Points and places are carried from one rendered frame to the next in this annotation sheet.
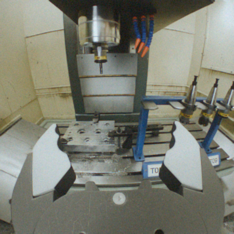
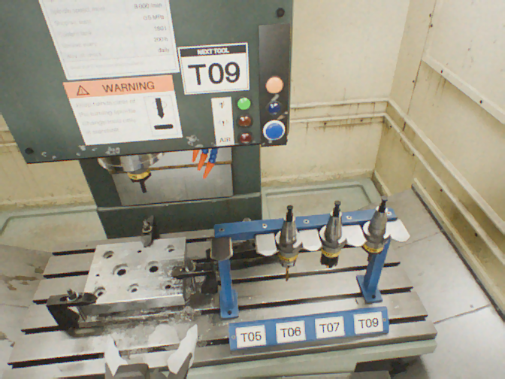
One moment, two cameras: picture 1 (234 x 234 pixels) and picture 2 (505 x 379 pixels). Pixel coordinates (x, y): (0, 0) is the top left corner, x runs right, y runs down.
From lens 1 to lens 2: 0.61 m
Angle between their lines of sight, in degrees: 11
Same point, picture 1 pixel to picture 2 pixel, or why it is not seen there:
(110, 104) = (179, 184)
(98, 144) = (155, 295)
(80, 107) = (107, 192)
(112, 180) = not seen: hidden behind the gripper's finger
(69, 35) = not seen: hidden behind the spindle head
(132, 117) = (234, 204)
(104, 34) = (137, 162)
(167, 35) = not seen: outside the picture
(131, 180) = (211, 354)
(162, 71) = (314, 70)
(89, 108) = (131, 196)
